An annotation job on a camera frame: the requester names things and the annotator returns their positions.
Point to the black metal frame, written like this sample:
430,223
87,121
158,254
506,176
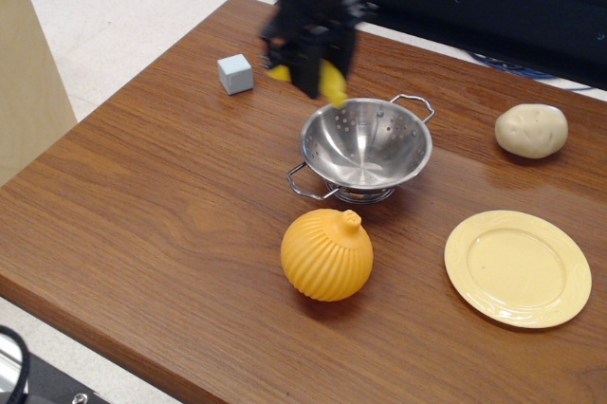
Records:
565,38

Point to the black base with screw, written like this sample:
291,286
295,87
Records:
47,384

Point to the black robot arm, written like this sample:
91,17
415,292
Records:
304,36

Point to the beige toy potato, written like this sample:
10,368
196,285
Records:
532,130

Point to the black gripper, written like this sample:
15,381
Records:
302,32

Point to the grey cube block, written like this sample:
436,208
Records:
235,74

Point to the yellow toy banana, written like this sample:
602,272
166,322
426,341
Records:
332,83

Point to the steel colander with handles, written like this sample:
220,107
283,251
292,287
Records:
364,150

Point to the yellow ceramic plate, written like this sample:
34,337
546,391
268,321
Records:
518,269

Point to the orange ribbed toy onion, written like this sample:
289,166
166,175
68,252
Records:
327,254

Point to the light wooden panel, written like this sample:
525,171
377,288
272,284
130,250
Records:
35,109

